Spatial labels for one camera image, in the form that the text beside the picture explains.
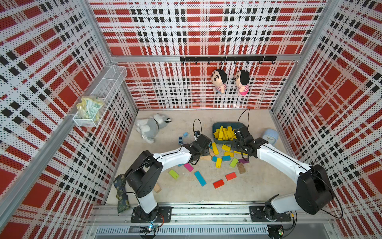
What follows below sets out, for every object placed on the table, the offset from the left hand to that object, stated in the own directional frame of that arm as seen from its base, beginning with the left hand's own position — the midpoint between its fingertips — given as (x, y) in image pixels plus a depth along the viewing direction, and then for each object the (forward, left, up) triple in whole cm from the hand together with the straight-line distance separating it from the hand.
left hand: (205, 148), depth 92 cm
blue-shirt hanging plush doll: (+33, -9, +28) cm, 44 cm away
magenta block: (-9, +11, -7) cm, 16 cm away
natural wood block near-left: (-23, +27, -3) cm, 36 cm away
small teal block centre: (-4, -14, -5) cm, 15 cm away
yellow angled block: (+3, -6, -6) cm, 9 cm away
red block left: (-20, -7, -7) cm, 22 cm away
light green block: (-7, -18, -6) cm, 20 cm away
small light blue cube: (+14, +14, -5) cm, 20 cm away
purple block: (-6, -23, -5) cm, 25 cm away
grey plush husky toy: (+14, +39, +3) cm, 41 cm away
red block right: (-16, -15, -6) cm, 22 cm away
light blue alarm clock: (+8, -43, +1) cm, 44 cm away
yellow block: (-7, -8, -6) cm, 12 cm away
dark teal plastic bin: (+20, -8, -2) cm, 22 cm away
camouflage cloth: (-28, +45, -2) cm, 52 cm away
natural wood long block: (-4, 0, -5) cm, 6 cm away
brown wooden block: (-11, -21, -5) cm, 25 cm away
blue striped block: (+9, +17, -5) cm, 20 cm away
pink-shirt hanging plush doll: (+35, -23, +26) cm, 49 cm away
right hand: (0, -19, +5) cm, 19 cm away
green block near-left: (-14, +19, -5) cm, 25 cm away
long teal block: (-16, +4, -7) cm, 18 cm away
